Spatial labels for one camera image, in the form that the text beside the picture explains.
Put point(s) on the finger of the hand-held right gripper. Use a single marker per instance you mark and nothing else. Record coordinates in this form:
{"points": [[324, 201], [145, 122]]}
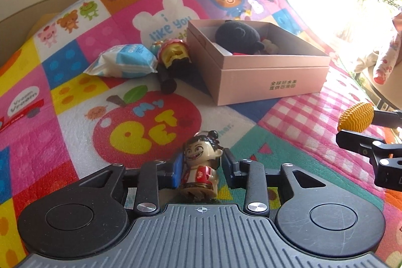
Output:
{"points": [[358, 141], [388, 118]]}

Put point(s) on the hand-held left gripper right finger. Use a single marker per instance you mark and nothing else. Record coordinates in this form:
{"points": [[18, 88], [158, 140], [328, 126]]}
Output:
{"points": [[230, 173]]}

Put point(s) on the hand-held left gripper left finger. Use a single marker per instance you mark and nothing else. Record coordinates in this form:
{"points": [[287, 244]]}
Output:
{"points": [[174, 173]]}

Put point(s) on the yellow ribbed toy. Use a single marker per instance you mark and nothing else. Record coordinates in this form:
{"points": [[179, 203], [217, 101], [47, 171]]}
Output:
{"points": [[356, 116]]}

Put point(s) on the cartoon boy figurine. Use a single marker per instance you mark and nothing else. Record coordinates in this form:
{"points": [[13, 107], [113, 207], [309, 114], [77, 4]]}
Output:
{"points": [[201, 167]]}

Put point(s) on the pink cardboard box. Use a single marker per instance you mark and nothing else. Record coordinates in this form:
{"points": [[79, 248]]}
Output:
{"points": [[267, 79]]}

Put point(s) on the blue white tissue pack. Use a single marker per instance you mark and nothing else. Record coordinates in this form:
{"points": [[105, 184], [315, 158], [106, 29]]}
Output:
{"points": [[125, 62]]}

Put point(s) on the black cat plush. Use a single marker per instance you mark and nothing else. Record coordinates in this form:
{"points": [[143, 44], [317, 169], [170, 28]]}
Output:
{"points": [[238, 34]]}

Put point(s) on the white patterned garment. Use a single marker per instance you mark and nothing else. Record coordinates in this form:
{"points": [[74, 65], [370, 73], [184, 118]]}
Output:
{"points": [[386, 60]]}

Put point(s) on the colourful cartoon play mat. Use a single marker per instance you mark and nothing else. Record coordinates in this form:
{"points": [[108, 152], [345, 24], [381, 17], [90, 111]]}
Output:
{"points": [[78, 117]]}

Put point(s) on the red yellow doll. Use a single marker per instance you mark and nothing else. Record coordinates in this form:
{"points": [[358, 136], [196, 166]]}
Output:
{"points": [[174, 54]]}

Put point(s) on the yellow pillow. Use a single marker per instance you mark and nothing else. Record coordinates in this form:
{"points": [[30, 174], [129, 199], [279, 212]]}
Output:
{"points": [[42, 24]]}

